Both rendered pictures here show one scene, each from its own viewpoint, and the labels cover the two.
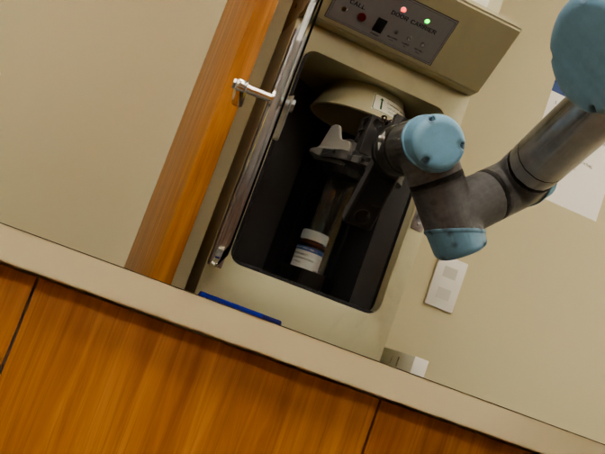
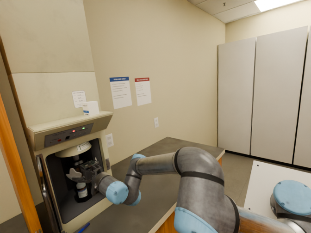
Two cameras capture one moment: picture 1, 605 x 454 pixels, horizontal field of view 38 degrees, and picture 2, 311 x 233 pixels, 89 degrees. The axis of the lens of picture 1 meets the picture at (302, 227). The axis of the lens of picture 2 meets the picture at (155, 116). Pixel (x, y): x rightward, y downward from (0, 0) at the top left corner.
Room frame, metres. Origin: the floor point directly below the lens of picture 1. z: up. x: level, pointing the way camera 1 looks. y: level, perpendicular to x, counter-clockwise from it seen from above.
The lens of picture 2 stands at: (0.58, 0.02, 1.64)
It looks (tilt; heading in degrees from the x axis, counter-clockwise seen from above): 13 degrees down; 327
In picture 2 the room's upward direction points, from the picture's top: 5 degrees counter-clockwise
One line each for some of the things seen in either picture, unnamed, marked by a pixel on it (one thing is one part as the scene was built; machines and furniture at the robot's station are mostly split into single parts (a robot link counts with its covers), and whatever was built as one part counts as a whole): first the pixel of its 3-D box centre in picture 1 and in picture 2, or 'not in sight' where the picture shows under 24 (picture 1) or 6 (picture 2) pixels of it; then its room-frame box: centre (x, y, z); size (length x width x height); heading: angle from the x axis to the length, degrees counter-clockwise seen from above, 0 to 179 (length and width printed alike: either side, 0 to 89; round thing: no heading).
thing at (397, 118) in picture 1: (383, 149); (93, 173); (1.30, -0.08, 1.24); 0.12 x 0.08 x 0.09; 14
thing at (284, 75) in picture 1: (266, 124); (54, 220); (1.18, 0.09, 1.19); 0.30 x 0.01 x 0.40; 5
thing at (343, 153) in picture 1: (346, 158); (81, 177); (1.34, -0.03, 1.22); 0.09 x 0.05 x 0.02; 50
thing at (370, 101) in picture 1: (363, 109); (72, 144); (1.49, -0.03, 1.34); 0.18 x 0.18 x 0.05
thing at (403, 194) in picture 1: (319, 186); (73, 170); (1.50, 0.00, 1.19); 0.26 x 0.24 x 0.35; 104
